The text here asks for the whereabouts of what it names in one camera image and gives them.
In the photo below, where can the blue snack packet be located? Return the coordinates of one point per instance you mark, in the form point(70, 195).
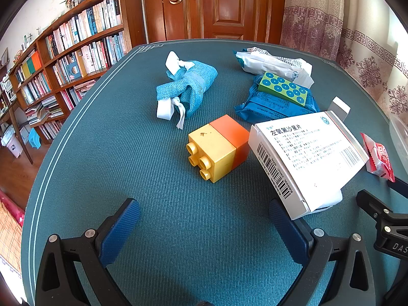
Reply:
point(310, 103)
point(261, 111)

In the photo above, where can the wooden bookshelf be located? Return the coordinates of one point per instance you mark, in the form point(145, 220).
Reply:
point(134, 16)

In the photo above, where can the small white cube box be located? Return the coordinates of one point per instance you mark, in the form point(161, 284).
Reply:
point(339, 106)

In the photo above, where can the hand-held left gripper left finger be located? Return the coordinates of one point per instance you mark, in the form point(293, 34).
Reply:
point(122, 229)

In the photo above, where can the red and white candy packet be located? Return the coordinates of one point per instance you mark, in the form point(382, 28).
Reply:
point(379, 159)

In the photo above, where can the patterned bedding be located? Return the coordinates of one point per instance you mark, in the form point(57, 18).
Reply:
point(9, 229)

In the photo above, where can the patterned purple curtain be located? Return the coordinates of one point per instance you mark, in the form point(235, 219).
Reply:
point(334, 22)

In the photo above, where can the orange toy brick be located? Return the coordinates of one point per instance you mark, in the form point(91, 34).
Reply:
point(229, 130)

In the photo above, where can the blue mesh pouch white ribbon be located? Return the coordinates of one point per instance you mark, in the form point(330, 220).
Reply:
point(191, 83)

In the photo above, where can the white snack packet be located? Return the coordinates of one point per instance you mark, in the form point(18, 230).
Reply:
point(271, 65)

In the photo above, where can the white medicine box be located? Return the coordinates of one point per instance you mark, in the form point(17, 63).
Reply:
point(306, 159)

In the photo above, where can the white waste bin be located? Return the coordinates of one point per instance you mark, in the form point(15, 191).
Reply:
point(12, 145)

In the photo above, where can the dark wooden rack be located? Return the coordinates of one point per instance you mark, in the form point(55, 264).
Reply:
point(12, 114)

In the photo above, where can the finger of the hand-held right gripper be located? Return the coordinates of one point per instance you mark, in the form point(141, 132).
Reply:
point(398, 185)
point(371, 201)

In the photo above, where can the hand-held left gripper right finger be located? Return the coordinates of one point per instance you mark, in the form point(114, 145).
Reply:
point(287, 229)

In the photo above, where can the green block with blue dots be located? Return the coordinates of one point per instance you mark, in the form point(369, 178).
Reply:
point(283, 87)

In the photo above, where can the rows of shelved books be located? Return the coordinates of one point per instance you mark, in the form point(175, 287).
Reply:
point(92, 22)

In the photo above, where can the wooden door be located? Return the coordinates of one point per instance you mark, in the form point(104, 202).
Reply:
point(220, 6)

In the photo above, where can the blue plastic bin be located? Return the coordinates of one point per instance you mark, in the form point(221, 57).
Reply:
point(34, 138)

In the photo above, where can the yellow toy brick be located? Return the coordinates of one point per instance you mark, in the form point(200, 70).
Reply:
point(210, 146)

